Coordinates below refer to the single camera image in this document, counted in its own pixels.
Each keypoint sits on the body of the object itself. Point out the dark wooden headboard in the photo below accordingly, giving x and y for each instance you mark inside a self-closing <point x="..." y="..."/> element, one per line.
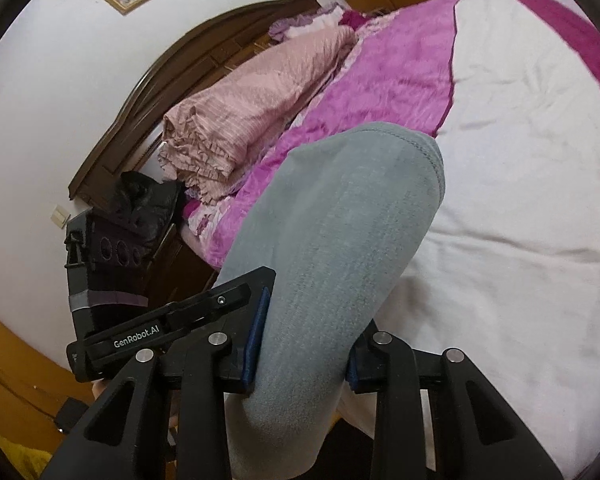
<point x="180" y="70"/>

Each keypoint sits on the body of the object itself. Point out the wooden nightstand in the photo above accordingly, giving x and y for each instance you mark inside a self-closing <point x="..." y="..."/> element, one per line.
<point x="185" y="270"/>

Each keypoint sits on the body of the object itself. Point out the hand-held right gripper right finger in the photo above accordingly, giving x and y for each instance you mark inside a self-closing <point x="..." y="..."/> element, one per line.
<point x="375" y="365"/>

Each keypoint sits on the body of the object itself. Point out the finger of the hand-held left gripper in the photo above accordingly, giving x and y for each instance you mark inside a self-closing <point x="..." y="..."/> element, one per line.
<point x="230" y="295"/>

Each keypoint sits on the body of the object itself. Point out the purple and white bed sheet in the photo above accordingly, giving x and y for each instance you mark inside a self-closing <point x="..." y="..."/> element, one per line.
<point x="505" y="210"/>

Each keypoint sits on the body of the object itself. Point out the yellow cloth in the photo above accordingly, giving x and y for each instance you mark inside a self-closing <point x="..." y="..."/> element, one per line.
<point x="25" y="460"/>

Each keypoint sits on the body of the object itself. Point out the grey pants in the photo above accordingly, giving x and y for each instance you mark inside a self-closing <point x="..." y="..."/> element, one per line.
<point x="330" y="240"/>

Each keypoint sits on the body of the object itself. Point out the wall socket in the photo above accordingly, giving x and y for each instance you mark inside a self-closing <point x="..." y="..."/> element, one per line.
<point x="60" y="216"/>

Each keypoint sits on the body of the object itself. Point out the black box on floor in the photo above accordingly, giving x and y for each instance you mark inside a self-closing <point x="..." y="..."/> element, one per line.
<point x="71" y="414"/>

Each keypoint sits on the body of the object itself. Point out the person's left hand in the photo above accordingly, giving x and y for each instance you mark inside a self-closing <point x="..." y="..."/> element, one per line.
<point x="125" y="220"/>

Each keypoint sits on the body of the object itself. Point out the pink ruffled quilt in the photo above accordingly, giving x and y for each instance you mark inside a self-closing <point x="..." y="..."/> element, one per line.
<point x="260" y="90"/>

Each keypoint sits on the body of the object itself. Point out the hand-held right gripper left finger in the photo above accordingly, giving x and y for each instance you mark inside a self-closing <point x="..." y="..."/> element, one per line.
<point x="255" y="355"/>

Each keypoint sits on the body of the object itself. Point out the purple ruffled pillow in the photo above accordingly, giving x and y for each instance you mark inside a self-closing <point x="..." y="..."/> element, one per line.
<point x="305" y="22"/>

